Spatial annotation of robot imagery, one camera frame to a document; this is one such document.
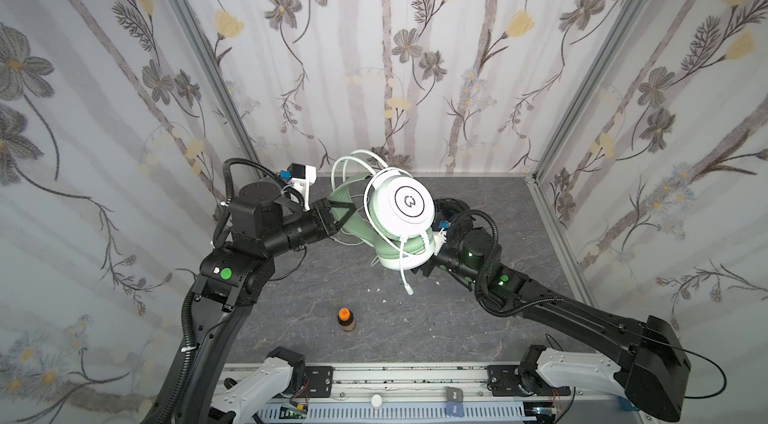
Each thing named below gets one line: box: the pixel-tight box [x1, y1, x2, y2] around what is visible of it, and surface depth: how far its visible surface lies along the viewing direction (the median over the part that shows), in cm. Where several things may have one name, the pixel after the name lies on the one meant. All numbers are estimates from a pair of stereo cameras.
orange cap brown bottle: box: [337, 307, 356, 332], surface depth 78 cm
